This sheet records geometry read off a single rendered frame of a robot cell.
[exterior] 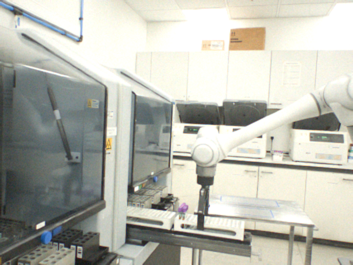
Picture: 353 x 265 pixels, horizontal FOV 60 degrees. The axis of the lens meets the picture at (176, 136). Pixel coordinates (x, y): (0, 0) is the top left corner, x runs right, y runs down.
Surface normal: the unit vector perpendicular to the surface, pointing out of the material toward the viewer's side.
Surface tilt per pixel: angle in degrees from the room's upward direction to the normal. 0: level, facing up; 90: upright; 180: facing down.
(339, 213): 90
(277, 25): 90
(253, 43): 90
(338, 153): 90
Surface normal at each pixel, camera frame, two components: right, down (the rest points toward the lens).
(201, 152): -0.30, 0.11
